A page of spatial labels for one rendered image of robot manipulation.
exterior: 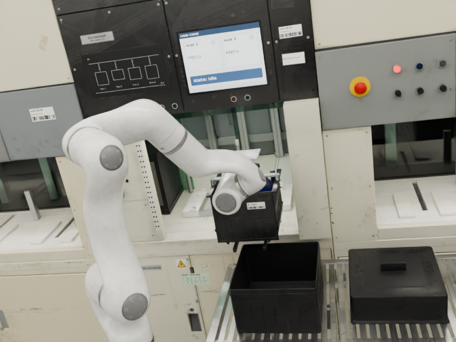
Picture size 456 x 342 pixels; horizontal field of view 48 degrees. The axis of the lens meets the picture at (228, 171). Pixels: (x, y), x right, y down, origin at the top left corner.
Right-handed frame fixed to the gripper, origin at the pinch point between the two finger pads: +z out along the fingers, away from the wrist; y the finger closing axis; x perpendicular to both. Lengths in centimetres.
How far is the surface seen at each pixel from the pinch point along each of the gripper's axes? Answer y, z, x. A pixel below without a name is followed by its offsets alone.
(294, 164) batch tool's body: 16.7, 10.1, -6.8
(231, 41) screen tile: -0.2, 14.9, 38.2
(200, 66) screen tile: -12.6, 14.9, 30.9
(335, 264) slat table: 28, 10, -49
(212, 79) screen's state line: -9.0, 14.9, 25.9
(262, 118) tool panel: -7, 105, -17
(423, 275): 56, -15, -38
